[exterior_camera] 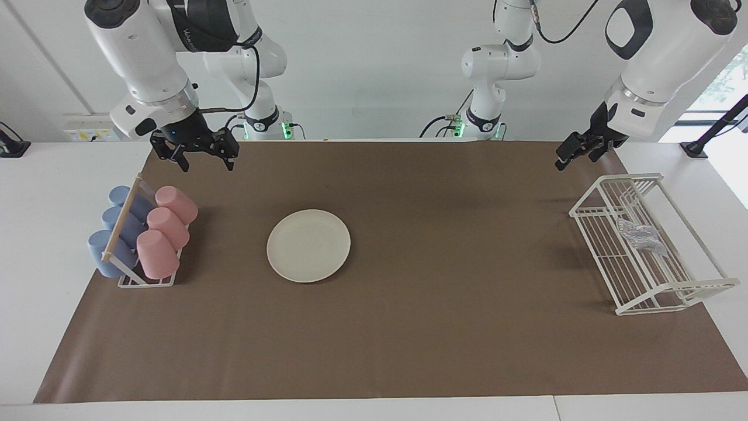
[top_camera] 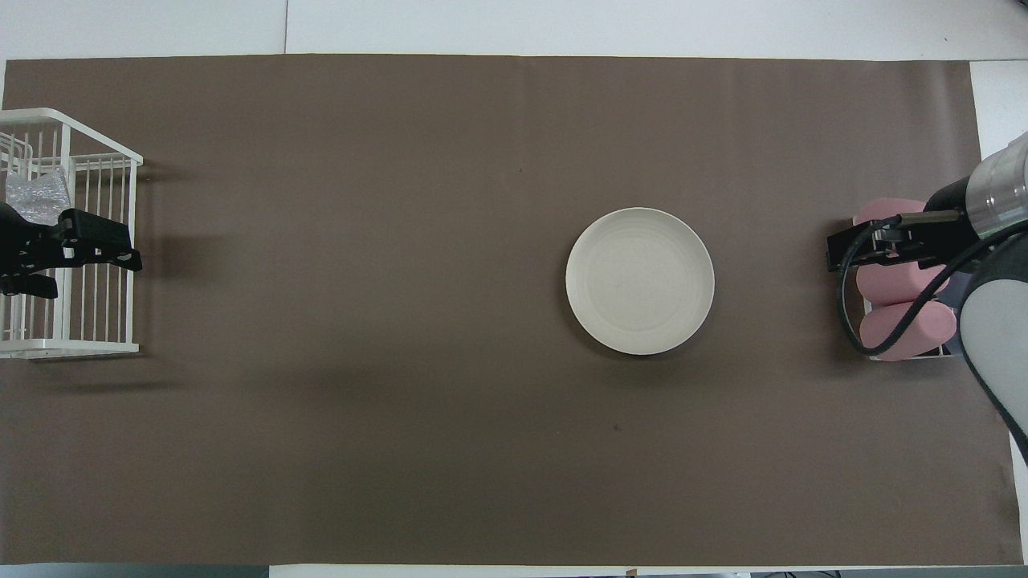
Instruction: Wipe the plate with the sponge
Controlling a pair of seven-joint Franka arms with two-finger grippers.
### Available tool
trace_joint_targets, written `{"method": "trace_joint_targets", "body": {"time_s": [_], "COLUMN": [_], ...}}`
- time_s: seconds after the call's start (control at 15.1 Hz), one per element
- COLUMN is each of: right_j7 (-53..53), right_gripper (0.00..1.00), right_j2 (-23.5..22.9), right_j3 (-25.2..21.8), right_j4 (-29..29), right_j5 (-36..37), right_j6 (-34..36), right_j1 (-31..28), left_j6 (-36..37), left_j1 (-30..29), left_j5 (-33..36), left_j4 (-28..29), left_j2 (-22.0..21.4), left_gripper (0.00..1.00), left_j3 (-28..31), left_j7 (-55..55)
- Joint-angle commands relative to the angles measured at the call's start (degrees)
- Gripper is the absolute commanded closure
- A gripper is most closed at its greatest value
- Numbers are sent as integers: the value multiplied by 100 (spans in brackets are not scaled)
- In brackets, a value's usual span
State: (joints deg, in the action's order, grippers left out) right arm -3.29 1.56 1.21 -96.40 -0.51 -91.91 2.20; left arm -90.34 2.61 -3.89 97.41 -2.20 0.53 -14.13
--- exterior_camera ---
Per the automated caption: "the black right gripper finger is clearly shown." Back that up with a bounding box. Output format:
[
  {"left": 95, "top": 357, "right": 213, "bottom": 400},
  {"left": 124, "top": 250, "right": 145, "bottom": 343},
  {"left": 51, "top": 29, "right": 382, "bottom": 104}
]
[
  {"left": 149, "top": 133, "right": 189, "bottom": 174},
  {"left": 213, "top": 130, "right": 240, "bottom": 172}
]

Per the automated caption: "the silver mesh sponge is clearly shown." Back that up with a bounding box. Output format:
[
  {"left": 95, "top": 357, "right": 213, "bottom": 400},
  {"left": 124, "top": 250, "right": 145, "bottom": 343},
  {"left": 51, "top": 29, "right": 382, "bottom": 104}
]
[{"left": 617, "top": 218, "right": 669, "bottom": 257}]

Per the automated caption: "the cream round plate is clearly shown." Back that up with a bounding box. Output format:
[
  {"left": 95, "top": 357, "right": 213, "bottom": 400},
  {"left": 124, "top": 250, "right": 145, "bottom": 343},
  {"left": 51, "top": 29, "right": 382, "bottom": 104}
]
[{"left": 266, "top": 209, "right": 352, "bottom": 284}]

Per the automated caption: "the pink plastic cup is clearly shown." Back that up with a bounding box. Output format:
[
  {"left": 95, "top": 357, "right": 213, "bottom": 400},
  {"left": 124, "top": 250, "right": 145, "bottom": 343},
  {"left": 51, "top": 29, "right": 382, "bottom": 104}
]
[
  {"left": 155, "top": 186, "right": 199, "bottom": 225},
  {"left": 136, "top": 229, "right": 180, "bottom": 280},
  {"left": 147, "top": 207, "right": 191, "bottom": 250}
]

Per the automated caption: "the blue plastic cup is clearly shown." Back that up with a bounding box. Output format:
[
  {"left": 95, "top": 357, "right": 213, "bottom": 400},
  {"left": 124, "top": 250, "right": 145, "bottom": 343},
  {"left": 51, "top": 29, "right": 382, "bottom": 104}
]
[
  {"left": 109, "top": 186, "right": 154, "bottom": 222},
  {"left": 102, "top": 206, "right": 147, "bottom": 246},
  {"left": 88, "top": 230, "right": 139, "bottom": 278}
]

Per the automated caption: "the white cup holder rack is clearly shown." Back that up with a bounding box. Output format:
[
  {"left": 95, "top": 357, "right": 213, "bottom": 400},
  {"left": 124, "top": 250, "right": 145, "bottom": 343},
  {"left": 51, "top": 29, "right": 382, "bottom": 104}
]
[{"left": 101, "top": 174, "right": 191, "bottom": 288}]

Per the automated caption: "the brown table mat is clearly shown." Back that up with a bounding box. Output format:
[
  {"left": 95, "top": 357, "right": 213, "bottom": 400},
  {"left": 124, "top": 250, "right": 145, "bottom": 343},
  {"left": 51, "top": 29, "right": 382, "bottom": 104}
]
[{"left": 33, "top": 140, "right": 748, "bottom": 404}]

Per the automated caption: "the black right base cable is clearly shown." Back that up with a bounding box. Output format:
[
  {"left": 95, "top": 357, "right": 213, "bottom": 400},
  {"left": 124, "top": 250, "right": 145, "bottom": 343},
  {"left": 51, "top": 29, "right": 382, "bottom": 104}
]
[{"left": 221, "top": 113, "right": 246, "bottom": 141}]

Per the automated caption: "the black base cable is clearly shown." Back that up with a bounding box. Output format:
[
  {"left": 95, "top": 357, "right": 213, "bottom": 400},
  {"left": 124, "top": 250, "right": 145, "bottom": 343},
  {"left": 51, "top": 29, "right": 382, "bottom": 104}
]
[
  {"left": 419, "top": 88, "right": 475, "bottom": 139},
  {"left": 221, "top": 113, "right": 246, "bottom": 141}
]

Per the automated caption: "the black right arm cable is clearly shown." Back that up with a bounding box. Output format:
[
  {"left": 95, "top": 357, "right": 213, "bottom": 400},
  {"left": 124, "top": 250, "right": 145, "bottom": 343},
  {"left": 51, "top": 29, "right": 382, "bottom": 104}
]
[{"left": 196, "top": 44, "right": 259, "bottom": 115}]

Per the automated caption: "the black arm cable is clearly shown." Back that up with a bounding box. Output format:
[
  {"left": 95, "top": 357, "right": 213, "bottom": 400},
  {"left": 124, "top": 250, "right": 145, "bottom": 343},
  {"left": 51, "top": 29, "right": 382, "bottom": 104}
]
[
  {"left": 529, "top": 0, "right": 601, "bottom": 46},
  {"left": 196, "top": 44, "right": 259, "bottom": 115}
]

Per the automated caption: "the white wall power outlet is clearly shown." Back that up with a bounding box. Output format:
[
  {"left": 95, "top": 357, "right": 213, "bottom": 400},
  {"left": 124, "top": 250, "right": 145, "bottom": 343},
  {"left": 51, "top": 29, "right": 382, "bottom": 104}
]
[{"left": 63, "top": 113, "right": 120, "bottom": 143}]

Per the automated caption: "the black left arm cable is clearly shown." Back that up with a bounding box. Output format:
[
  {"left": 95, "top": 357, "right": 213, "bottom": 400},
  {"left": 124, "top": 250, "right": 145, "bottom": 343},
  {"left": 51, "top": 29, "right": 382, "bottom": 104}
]
[{"left": 529, "top": 0, "right": 601, "bottom": 46}]

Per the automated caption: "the white wire dish rack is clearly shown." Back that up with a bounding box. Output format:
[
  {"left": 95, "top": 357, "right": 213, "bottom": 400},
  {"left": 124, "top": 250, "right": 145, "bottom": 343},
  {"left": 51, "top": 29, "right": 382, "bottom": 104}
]
[{"left": 569, "top": 172, "right": 740, "bottom": 316}]

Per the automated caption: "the black left base cable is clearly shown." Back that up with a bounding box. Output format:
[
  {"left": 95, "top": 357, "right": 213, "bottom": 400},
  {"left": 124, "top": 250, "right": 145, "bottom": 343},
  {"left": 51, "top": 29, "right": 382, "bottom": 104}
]
[{"left": 419, "top": 88, "right": 475, "bottom": 139}]

